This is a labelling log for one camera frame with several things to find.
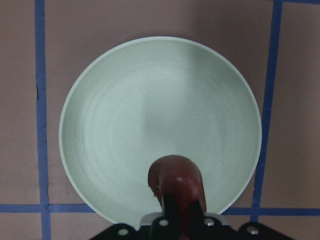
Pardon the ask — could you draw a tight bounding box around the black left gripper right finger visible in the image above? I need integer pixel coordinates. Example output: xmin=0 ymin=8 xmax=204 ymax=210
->
xmin=189 ymin=200 xmax=291 ymax=240

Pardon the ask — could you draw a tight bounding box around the light green plate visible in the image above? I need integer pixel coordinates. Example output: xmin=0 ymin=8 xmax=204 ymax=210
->
xmin=59 ymin=36 xmax=262 ymax=228

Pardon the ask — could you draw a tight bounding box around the dark brown bun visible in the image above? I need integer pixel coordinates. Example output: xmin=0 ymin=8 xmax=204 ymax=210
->
xmin=147 ymin=154 xmax=208 ymax=240

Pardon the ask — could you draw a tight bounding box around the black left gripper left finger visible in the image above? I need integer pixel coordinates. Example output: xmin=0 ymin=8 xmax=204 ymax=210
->
xmin=92 ymin=196 xmax=180 ymax=240

